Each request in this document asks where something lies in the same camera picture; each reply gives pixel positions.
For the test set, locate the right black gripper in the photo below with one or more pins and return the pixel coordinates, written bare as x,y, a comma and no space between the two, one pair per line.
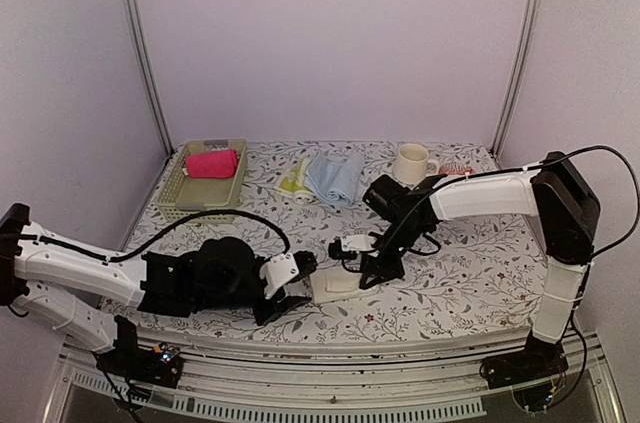
388,272

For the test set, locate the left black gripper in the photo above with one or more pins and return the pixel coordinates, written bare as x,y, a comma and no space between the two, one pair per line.
281,305

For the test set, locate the cream towel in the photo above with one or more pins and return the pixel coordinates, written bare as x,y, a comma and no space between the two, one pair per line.
336,284

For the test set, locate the pink towel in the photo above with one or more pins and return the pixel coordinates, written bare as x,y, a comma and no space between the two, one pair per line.
212,165

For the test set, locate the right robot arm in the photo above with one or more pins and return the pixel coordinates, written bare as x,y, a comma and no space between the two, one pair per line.
479,253

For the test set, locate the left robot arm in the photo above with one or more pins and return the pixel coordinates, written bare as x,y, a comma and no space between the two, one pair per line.
40,273

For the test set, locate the green white towel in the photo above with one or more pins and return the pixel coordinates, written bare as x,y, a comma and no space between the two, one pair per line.
292,185

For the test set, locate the blue rolled towel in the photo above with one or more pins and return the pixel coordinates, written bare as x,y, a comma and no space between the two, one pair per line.
335,183

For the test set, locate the cream ceramic mug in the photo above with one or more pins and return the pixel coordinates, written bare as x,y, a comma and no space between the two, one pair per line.
413,163

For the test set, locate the red patterned bowl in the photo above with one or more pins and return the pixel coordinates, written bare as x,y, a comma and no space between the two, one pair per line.
455,169

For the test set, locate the green plastic basket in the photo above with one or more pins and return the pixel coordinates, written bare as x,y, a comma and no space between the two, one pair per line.
181,195

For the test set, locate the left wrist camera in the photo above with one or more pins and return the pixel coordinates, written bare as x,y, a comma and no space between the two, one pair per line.
277,272

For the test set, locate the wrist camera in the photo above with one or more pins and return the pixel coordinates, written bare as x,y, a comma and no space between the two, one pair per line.
348,247
277,272

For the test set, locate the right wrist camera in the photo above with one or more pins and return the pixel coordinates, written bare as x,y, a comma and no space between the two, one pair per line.
348,247

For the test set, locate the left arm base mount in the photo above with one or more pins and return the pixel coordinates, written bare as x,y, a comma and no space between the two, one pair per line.
160,366

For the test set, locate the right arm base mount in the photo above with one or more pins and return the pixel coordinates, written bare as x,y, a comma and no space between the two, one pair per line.
534,375

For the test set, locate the right aluminium post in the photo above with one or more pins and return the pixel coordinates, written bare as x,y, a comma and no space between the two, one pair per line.
526,34

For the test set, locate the aluminium post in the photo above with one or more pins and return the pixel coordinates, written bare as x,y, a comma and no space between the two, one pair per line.
135,24
526,34

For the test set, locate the left aluminium post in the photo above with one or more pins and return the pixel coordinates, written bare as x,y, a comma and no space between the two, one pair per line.
135,24

